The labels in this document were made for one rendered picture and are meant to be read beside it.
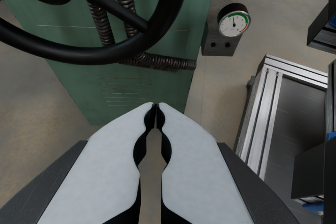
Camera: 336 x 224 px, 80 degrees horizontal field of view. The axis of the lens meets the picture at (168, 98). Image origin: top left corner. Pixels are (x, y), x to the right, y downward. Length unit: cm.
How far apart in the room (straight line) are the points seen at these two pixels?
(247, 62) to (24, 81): 128
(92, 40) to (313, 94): 91
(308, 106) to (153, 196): 74
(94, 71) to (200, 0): 38
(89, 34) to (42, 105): 71
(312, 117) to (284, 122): 13
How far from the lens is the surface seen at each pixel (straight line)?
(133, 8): 34
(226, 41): 51
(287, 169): 85
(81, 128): 107
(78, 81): 73
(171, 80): 66
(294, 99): 101
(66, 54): 34
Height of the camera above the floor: 92
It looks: 59 degrees down
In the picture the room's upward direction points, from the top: 5 degrees clockwise
